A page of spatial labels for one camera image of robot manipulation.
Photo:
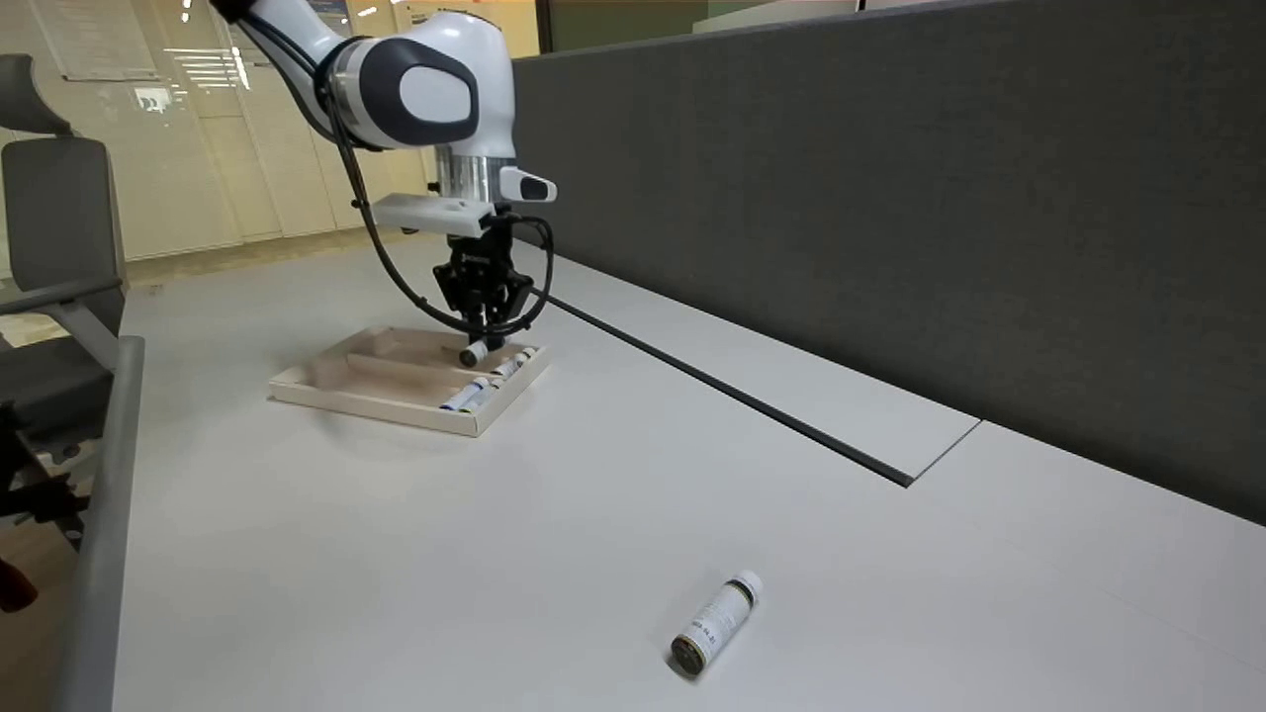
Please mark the light wooden tray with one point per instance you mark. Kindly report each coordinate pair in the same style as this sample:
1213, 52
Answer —
381, 380

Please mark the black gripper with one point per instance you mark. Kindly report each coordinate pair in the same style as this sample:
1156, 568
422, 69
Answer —
476, 279

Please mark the grey fabric partition screen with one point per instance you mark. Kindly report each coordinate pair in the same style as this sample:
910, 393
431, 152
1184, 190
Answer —
923, 198

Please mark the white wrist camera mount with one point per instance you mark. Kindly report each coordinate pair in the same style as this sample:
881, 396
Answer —
438, 217

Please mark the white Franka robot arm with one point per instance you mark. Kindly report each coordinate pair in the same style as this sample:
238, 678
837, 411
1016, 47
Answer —
410, 94

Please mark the grey office chair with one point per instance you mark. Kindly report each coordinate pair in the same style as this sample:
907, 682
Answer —
59, 225

